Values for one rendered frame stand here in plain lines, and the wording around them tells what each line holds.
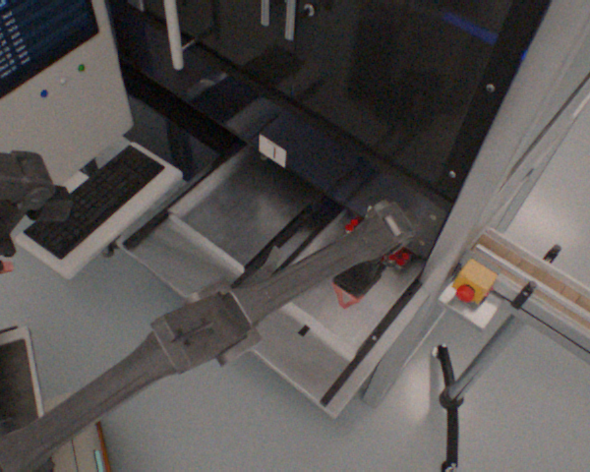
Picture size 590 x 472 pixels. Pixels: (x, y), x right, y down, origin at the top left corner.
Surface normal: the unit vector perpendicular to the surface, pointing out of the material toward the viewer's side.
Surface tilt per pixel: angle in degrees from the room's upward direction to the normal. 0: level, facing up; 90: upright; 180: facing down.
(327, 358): 0
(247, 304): 21
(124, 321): 0
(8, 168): 41
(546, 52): 90
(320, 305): 0
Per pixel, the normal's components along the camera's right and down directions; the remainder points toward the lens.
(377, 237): 0.40, -0.40
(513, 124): -0.62, 0.63
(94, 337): 0.07, -0.55
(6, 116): 0.82, 0.51
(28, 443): -0.28, 0.00
